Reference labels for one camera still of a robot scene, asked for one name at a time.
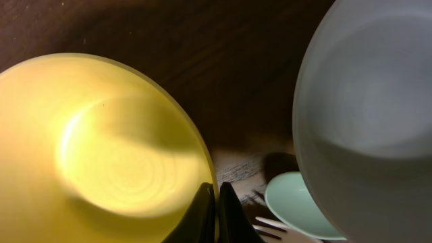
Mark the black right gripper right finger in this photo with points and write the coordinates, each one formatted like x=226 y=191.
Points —
x=234 y=226

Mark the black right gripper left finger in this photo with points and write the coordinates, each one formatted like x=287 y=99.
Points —
x=198 y=223

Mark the mint green plastic spoon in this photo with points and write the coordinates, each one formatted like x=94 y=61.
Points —
x=288 y=198

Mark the yellow plastic bowl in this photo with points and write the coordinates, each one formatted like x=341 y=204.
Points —
x=94 y=151

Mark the grey plastic bowl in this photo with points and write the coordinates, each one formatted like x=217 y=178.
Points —
x=362 y=119

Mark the pink plastic fork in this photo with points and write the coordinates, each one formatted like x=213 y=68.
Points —
x=281 y=233

